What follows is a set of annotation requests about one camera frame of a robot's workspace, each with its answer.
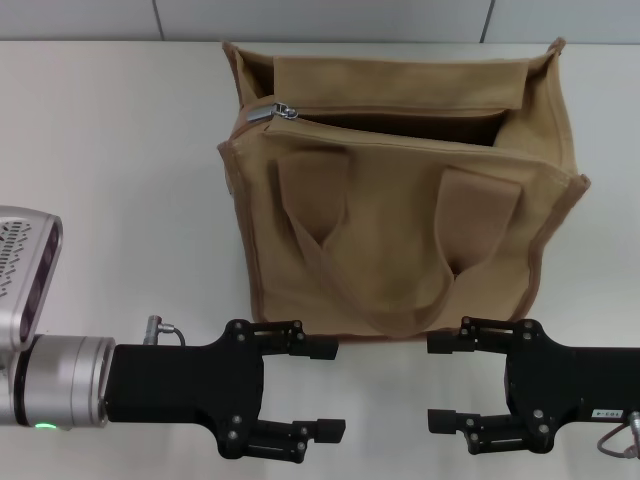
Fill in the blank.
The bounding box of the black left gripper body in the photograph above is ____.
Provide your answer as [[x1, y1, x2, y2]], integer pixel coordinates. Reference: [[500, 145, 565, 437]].
[[102, 319, 266, 459]]

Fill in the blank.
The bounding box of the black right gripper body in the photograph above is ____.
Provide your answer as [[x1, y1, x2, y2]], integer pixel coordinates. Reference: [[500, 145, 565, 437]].
[[504, 318, 640, 454]]

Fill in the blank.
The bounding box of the khaki canvas food bag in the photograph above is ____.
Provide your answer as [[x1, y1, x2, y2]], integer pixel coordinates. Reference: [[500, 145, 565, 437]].
[[215, 37, 592, 346]]

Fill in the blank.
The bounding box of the silver metal zipper pull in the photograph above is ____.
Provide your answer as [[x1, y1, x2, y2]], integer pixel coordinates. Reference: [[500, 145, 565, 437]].
[[246, 101, 300, 124]]

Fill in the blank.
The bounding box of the left gripper cable with plug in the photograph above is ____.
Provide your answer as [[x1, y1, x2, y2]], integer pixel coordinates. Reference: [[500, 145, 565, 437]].
[[143, 314, 188, 347]]

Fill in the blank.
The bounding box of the gripper cable with plug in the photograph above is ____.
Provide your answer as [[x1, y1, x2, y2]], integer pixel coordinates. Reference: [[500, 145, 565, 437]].
[[143, 314, 188, 347], [596, 409, 640, 459]]

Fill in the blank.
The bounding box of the right gripper cable with plug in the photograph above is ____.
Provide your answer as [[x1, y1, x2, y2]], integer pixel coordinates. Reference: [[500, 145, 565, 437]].
[[596, 409, 640, 459]]

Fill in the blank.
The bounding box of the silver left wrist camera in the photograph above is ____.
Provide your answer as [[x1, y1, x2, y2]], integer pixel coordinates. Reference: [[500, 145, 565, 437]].
[[0, 204, 64, 351]]

